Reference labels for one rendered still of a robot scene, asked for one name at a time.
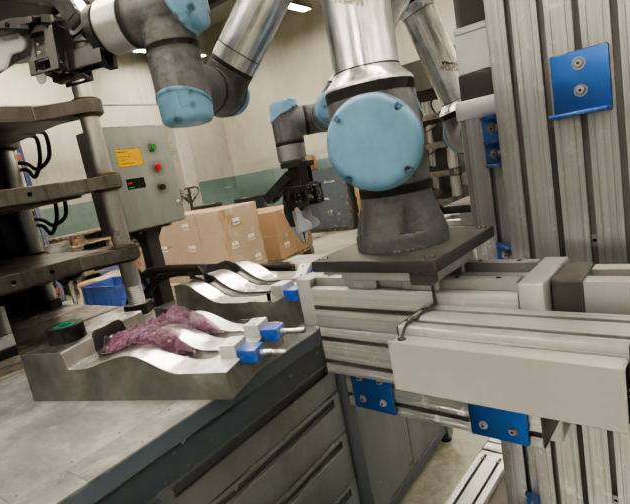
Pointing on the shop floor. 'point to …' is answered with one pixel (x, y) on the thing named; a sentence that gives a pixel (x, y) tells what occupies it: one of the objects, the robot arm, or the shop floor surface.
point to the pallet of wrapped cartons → (214, 237)
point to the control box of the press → (141, 190)
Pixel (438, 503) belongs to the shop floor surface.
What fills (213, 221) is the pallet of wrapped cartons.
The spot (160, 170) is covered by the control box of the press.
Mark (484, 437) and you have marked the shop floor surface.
